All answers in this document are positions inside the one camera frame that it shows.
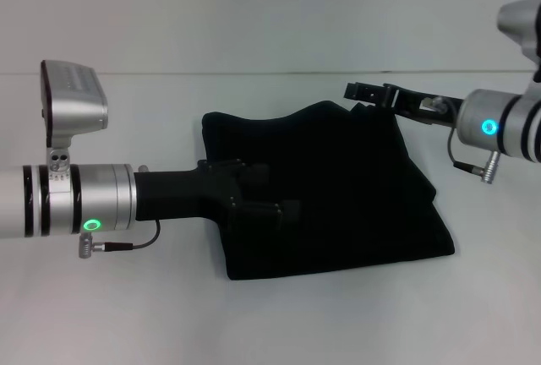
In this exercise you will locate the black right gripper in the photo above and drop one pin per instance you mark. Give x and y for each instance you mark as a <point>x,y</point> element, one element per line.
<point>427,107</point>

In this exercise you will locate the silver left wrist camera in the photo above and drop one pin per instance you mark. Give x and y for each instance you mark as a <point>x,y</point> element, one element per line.
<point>72,103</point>

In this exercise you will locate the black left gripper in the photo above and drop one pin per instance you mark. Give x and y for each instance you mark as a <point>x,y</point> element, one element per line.
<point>177,196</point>

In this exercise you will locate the black t-shirt with white print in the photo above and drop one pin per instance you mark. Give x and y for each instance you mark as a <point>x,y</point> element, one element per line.
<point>346,213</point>

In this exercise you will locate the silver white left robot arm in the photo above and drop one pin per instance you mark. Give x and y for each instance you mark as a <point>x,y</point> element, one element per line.
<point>63,202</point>

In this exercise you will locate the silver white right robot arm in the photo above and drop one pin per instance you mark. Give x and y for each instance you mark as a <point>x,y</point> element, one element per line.
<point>503,128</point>

